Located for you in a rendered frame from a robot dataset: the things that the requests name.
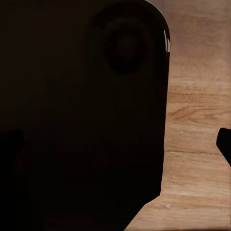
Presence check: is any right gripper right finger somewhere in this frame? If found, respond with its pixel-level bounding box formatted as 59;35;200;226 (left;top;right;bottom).
216;128;231;166

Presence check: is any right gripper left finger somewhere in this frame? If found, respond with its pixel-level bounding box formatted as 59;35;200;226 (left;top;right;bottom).
0;128;25;185

